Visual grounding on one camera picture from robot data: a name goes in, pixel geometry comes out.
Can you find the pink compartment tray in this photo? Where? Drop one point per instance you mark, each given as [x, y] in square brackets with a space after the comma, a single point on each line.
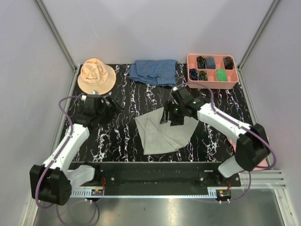
[212, 82]

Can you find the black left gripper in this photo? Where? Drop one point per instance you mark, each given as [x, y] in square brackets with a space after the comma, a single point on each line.
[112, 111]

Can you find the blue grey rolled sock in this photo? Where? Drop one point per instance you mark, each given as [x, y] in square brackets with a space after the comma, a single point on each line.
[210, 63]

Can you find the orange bucket hat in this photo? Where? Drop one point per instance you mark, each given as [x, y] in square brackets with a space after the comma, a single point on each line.
[96, 76]

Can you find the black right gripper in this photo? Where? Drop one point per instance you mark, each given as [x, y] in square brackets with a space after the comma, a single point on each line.
[169, 106]

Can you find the black patterned sock top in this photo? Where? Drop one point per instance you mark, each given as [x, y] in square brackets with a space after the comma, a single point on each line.
[201, 62]

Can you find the aluminium front rail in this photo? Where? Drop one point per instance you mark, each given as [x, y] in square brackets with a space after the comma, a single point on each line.
[255, 180]

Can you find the grey cloth napkin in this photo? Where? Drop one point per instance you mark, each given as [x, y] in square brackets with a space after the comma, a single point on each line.
[164, 138]

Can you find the blue checkered cloth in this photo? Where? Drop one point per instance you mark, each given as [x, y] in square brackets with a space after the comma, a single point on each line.
[154, 72]

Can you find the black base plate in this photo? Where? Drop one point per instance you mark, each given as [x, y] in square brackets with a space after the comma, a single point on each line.
[203, 173]

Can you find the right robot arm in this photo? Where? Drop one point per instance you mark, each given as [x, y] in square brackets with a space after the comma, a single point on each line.
[251, 142]

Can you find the blue dotted rolled sock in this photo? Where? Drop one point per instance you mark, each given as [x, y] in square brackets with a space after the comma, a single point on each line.
[193, 73]

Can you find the dark brown rolled sock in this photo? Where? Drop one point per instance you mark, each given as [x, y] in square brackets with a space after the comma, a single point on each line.
[228, 63]

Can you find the green rolled sock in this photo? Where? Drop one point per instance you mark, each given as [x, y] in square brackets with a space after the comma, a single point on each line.
[221, 75]

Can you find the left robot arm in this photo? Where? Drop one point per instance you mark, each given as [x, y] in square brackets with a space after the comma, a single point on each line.
[51, 181]

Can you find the yellow patterned rolled sock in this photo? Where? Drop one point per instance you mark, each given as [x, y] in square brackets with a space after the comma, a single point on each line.
[202, 76]

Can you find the pink baseball cap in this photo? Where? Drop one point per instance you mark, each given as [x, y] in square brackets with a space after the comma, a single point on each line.
[261, 166]

